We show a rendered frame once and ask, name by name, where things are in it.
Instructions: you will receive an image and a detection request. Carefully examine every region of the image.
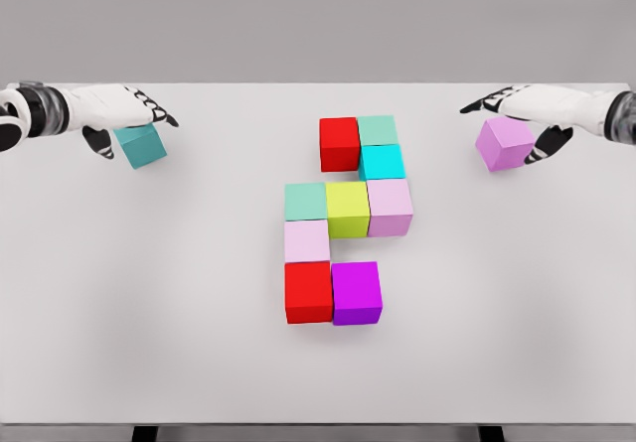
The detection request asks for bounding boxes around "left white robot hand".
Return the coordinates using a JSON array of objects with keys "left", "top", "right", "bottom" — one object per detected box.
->
[{"left": 70, "top": 83, "right": 180, "bottom": 161}]

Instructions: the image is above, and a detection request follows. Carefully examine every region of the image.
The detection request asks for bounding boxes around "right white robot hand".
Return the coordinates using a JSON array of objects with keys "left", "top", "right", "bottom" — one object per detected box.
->
[{"left": 459, "top": 83, "right": 588, "bottom": 166}]

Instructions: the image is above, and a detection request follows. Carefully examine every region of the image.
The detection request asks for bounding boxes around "teal cube block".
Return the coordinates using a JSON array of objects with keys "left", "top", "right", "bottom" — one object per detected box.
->
[{"left": 111, "top": 123, "right": 168, "bottom": 170}]

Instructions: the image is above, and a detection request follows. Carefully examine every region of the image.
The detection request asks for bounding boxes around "lilac cube block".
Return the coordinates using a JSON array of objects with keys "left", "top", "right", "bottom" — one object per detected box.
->
[{"left": 474, "top": 116, "right": 538, "bottom": 173}]

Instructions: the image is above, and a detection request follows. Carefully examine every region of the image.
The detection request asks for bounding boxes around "mint green cube block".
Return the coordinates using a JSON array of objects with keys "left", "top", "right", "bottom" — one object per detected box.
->
[
  {"left": 357, "top": 114, "right": 400, "bottom": 148},
  {"left": 284, "top": 182, "right": 329, "bottom": 223}
]

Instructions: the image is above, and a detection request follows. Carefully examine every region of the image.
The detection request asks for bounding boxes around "cyan cube block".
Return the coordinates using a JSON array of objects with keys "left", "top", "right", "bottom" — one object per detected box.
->
[{"left": 358, "top": 143, "right": 408, "bottom": 183}]

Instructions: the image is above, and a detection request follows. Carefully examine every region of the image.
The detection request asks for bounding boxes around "pale pink cube block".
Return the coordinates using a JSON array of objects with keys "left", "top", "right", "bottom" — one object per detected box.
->
[
  {"left": 283, "top": 219, "right": 332, "bottom": 264},
  {"left": 366, "top": 178, "right": 414, "bottom": 238}
]

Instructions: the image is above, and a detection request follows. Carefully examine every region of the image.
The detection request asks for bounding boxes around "red cube block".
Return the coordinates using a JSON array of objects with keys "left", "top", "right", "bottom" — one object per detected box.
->
[
  {"left": 319, "top": 116, "right": 361, "bottom": 173},
  {"left": 284, "top": 260, "right": 334, "bottom": 325}
]

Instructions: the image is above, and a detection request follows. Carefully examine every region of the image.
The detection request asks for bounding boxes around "yellow-green cube block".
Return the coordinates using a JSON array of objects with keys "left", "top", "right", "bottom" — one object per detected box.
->
[{"left": 325, "top": 181, "right": 372, "bottom": 239}]

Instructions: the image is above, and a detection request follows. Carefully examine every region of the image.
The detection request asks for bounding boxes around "magenta cube block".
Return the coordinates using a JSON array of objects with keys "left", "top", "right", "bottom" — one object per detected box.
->
[{"left": 330, "top": 260, "right": 385, "bottom": 327}]

